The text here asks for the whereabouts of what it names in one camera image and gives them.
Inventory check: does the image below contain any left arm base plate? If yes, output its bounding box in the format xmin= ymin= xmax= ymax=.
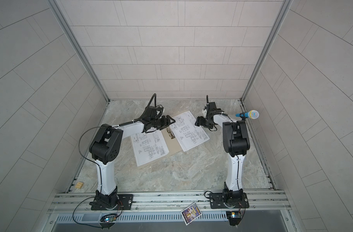
xmin=89 ymin=193 xmax=134 ymax=210

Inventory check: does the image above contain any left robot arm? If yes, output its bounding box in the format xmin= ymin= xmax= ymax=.
xmin=89 ymin=105 xmax=175 ymax=210

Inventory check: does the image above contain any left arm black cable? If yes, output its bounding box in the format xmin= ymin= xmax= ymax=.
xmin=78 ymin=126 xmax=103 ymax=166

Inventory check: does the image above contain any left green circuit board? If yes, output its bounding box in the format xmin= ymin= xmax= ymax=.
xmin=100 ymin=213 xmax=117 ymax=223

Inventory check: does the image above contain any small wooden block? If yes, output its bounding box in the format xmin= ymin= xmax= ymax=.
xmin=75 ymin=181 xmax=84 ymax=189

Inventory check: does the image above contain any drawing paper sheet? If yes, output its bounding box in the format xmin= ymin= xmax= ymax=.
xmin=131 ymin=130 xmax=169 ymax=167
xmin=170 ymin=111 xmax=210 ymax=152

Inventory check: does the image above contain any blue yellow microphone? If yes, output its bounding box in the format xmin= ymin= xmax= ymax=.
xmin=236 ymin=110 xmax=259 ymax=120

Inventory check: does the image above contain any right circuit board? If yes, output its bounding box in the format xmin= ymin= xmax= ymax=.
xmin=226 ymin=211 xmax=243 ymax=226

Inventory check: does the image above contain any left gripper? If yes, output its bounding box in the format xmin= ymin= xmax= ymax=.
xmin=149 ymin=114 xmax=176 ymax=130

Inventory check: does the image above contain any beige paper folder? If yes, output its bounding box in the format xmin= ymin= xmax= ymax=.
xmin=138 ymin=128 xmax=182 ymax=168

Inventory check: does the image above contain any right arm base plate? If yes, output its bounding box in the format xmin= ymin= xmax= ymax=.
xmin=208 ymin=191 xmax=250 ymax=209

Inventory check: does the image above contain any aluminium rail frame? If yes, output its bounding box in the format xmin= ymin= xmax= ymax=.
xmin=47 ymin=189 xmax=291 ymax=214

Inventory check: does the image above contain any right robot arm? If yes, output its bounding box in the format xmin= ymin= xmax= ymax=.
xmin=195 ymin=101 xmax=259 ymax=208

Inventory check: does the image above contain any metal folder clip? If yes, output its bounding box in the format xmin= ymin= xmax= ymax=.
xmin=166 ymin=127 xmax=175 ymax=139

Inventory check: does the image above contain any colourful card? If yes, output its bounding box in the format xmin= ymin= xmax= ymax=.
xmin=181 ymin=203 xmax=202 ymax=225

